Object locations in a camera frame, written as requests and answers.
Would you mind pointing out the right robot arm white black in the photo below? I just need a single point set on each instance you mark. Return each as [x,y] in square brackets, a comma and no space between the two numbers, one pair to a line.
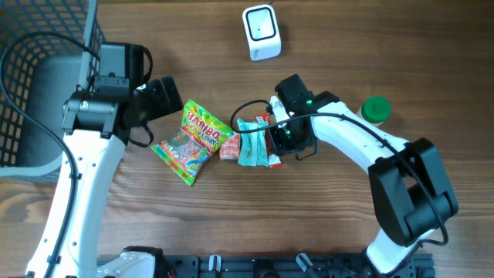
[411,192]

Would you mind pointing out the green lid seasoning jar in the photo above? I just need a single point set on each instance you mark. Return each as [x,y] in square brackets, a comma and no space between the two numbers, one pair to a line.
[375,110]

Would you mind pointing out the white barcode scanner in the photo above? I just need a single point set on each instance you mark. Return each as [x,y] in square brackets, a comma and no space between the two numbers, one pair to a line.
[262,32]

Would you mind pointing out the green Haribo candy bag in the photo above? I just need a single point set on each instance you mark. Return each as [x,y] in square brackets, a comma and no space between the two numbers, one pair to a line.
[200,135]

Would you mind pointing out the black mounting rail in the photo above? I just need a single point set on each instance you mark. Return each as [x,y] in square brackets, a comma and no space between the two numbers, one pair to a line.
[345,265]

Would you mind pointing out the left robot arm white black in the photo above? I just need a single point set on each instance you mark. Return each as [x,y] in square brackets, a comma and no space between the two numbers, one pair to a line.
[97,123]

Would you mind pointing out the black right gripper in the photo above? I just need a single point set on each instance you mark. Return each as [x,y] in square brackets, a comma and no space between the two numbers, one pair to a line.
[284,137]

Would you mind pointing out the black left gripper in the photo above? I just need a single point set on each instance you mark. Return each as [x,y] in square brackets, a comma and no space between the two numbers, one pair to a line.
[164,97]

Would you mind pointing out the teal snack packet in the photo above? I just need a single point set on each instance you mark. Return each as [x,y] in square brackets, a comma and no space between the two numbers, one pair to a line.
[253,151]

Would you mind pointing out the red stick sachet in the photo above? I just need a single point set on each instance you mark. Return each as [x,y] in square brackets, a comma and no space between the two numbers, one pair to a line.
[273,159]

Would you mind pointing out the red tissue pack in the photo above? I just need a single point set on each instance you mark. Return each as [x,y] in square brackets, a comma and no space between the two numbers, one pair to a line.
[230,150]

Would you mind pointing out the grey plastic mesh basket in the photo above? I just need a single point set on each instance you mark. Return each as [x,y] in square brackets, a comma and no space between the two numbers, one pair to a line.
[41,73]

